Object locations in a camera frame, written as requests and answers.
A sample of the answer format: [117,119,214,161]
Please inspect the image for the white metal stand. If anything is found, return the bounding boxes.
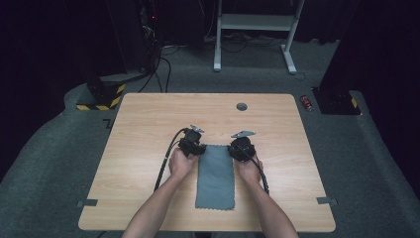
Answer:
[213,0,306,75]

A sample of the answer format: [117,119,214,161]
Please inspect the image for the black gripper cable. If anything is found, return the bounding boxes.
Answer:
[242,145,270,195]
[154,128,186,192]

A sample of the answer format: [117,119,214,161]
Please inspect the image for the grey tape strip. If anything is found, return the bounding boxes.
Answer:
[76,198,99,208]
[316,196,339,206]

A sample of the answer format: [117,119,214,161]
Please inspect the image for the person's left hand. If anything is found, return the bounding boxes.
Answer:
[167,148,200,181]

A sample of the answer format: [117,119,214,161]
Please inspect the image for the black curtain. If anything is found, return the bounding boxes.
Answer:
[318,0,420,186]

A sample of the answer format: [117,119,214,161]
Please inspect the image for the person's right hand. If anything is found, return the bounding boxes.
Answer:
[235,157,264,184]

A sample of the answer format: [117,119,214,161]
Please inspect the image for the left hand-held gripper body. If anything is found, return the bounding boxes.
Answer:
[177,124,207,158]

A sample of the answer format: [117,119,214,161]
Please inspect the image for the grey cloth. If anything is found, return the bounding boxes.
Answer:
[194,144,236,211]

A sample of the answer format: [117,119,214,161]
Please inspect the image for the black floor cables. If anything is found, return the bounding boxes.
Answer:
[138,46,181,94]

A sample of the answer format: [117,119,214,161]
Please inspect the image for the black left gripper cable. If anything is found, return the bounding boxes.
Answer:
[154,128,186,192]

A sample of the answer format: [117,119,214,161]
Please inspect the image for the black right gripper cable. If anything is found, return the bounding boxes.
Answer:
[242,145,270,195]

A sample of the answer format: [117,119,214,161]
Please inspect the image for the red can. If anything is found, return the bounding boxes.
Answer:
[299,94,313,112]

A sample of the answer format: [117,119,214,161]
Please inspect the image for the black yellow striped stand base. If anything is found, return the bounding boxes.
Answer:
[76,74,127,112]

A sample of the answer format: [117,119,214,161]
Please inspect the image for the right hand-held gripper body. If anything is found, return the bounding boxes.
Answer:
[230,130,257,163]

